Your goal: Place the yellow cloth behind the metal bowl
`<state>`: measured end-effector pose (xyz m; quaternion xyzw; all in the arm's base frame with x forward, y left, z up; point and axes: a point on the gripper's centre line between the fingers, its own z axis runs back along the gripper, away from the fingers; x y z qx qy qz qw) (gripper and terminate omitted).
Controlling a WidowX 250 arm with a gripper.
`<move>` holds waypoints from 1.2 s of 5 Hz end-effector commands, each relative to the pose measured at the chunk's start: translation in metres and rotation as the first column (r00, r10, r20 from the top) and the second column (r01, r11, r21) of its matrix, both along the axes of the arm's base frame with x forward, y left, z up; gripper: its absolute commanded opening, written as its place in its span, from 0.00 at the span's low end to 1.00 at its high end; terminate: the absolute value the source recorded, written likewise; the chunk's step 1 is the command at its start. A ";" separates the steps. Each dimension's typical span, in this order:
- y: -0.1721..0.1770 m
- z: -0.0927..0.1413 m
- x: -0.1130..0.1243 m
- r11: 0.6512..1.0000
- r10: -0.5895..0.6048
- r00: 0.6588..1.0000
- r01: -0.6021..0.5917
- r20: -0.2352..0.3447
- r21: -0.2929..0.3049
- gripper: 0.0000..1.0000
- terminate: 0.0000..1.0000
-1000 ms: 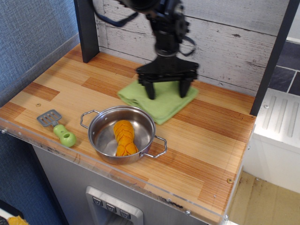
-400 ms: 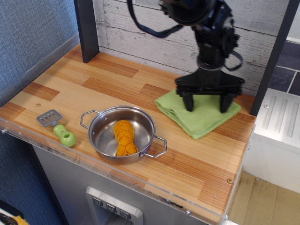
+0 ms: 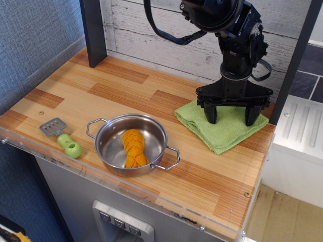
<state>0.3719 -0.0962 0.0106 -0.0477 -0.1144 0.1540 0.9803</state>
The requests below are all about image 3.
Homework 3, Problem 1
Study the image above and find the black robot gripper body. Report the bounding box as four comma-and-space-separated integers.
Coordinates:
196, 63, 273, 107

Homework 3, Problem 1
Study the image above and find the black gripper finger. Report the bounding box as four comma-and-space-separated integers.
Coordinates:
204, 103, 217, 124
245, 106, 261, 126

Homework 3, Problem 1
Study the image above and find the green-yellow cloth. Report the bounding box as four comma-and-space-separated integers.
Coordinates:
174, 101, 268, 155

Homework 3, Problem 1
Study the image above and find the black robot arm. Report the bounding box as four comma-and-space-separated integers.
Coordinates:
180, 1, 273, 126

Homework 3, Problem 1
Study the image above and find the white grooved cabinet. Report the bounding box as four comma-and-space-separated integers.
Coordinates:
261, 95, 322, 207

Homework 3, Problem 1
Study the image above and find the orange toy croissant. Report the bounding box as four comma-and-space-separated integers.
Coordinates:
122, 129, 149, 168

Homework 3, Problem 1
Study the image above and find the grey green toy spatula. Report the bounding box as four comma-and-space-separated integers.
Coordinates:
39, 117, 82, 158

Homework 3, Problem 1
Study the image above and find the silver dispenser button panel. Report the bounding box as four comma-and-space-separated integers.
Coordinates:
92, 200, 155, 241

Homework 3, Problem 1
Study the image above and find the yellow object bottom left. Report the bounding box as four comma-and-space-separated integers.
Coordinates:
9, 232, 31, 242

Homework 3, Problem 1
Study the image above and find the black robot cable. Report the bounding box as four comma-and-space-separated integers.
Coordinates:
143, 0, 273, 82

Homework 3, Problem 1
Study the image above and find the metal pot with handles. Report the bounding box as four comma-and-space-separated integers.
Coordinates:
86, 113, 180, 177

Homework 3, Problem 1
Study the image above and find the dark right shelf post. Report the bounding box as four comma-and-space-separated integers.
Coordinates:
270, 0, 322, 125

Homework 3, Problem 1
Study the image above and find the dark shelf post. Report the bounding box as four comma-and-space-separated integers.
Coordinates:
79, 0, 107, 68
270, 0, 322, 125

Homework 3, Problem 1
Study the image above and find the dark left shelf post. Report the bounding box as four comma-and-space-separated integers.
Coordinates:
79, 0, 107, 68

